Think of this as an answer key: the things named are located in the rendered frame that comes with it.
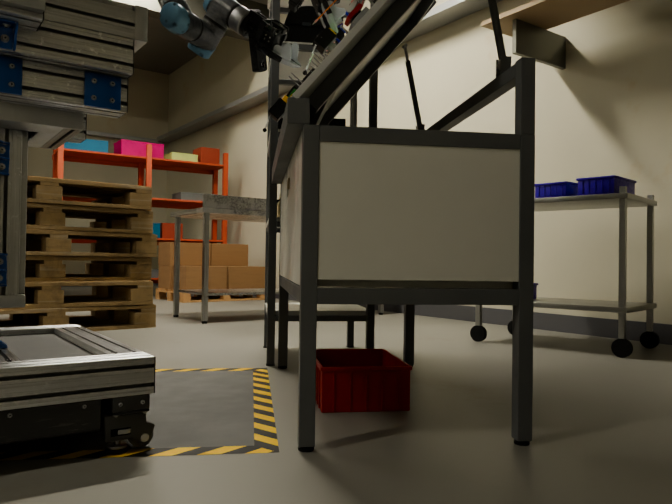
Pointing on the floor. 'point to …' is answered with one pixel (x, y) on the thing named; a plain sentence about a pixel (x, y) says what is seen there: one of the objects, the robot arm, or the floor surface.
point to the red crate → (361, 381)
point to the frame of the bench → (520, 298)
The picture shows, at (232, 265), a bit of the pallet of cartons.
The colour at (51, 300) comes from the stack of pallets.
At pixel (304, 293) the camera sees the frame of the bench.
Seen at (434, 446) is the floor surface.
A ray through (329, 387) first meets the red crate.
